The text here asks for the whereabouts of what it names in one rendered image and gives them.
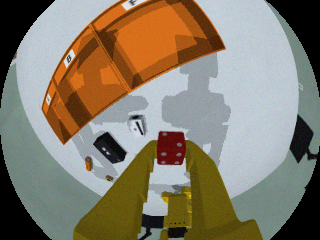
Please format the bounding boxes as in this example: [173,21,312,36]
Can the dark red die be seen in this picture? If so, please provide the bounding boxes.
[157,131,186,165]

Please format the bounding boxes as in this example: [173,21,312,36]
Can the brass hex nut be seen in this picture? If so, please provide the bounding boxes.
[105,175,113,182]

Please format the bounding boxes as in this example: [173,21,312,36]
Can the orange battery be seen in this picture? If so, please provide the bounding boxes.
[85,157,92,172]

